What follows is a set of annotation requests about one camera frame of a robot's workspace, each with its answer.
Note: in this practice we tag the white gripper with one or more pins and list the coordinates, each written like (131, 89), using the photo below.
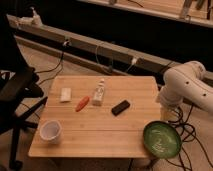
(168, 114)

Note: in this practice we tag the black eraser block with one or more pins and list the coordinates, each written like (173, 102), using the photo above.
(116, 110)

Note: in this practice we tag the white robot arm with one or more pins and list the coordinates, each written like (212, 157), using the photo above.
(185, 81)

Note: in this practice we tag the white ceramic cup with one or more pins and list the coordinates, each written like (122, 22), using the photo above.
(50, 131)

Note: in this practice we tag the orange carrot toy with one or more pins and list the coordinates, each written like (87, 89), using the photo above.
(84, 101)

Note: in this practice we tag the wooden table board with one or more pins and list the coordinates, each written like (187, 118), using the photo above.
(94, 132)

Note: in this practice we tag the black office chair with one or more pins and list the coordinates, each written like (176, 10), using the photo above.
(17, 81)

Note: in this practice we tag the white spray bottle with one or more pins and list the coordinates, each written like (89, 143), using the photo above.
(36, 17)

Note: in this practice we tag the long metal rail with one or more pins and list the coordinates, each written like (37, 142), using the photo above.
(83, 50)

